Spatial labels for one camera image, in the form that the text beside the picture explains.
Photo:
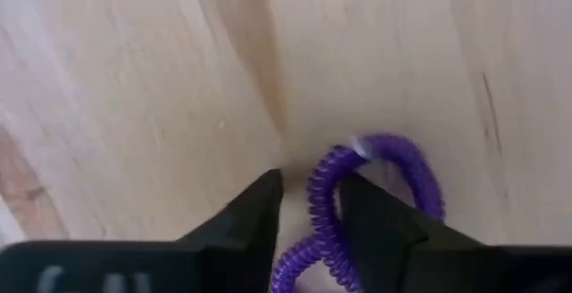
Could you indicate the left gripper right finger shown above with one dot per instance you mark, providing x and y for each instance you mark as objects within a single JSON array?
[{"x": 424, "y": 266}]

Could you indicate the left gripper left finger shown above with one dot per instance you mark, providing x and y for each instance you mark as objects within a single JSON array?
[{"x": 201, "y": 266}]

